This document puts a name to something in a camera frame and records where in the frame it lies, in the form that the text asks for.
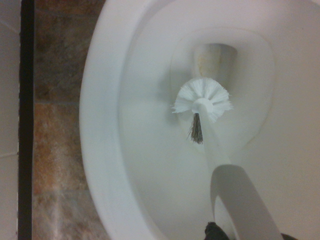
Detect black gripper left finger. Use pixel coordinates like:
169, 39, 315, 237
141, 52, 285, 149
203, 220, 230, 240

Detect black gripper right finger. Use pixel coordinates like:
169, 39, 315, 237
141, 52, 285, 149
279, 232, 299, 240

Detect white toilet brush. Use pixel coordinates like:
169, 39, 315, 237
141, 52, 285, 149
170, 77, 283, 240

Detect white toilet bowl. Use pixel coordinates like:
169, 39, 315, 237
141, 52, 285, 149
79, 0, 320, 240

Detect short black baseboard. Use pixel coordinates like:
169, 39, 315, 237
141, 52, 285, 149
17, 0, 35, 240

